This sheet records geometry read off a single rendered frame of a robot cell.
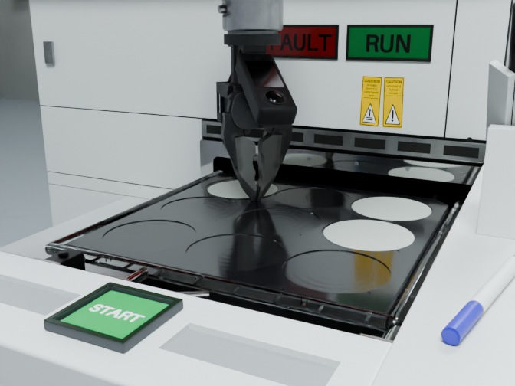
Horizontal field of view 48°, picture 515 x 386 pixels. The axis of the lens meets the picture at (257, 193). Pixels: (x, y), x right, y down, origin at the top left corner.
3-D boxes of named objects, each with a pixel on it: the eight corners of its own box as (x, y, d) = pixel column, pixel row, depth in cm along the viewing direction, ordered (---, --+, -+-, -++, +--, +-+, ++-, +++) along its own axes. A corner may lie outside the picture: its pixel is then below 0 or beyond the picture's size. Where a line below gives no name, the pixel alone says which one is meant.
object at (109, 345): (110, 290, 37) (109, 282, 37) (184, 309, 34) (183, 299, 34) (43, 330, 32) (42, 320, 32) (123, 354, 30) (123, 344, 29)
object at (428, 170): (205, 192, 99) (204, 138, 96) (477, 231, 80) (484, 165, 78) (200, 194, 98) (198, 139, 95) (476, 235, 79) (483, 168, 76)
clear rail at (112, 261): (52, 251, 62) (50, 239, 62) (404, 330, 46) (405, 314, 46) (42, 256, 61) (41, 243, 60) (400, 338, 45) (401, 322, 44)
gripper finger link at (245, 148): (245, 191, 81) (244, 125, 78) (258, 203, 75) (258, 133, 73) (224, 193, 80) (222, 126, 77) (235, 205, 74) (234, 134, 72)
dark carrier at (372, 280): (224, 176, 91) (224, 172, 91) (451, 205, 76) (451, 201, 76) (64, 249, 61) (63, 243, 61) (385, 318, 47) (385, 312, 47)
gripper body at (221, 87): (267, 122, 81) (268, 33, 77) (290, 133, 73) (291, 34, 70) (214, 125, 79) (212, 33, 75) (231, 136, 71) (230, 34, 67)
